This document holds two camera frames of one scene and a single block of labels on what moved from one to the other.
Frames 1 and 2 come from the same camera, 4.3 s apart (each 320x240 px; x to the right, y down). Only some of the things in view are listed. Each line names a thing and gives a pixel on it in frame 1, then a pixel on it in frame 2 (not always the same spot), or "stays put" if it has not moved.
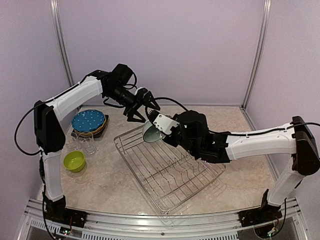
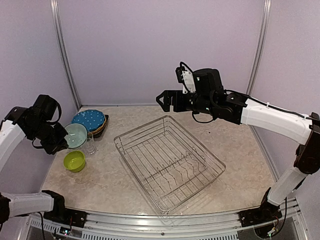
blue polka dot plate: (88, 120) stays put
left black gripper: (138, 101) to (52, 149)
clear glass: (86, 140) stays put
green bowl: (74, 160) stays put
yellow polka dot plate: (93, 131) stays put
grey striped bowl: (151, 134) to (77, 135)
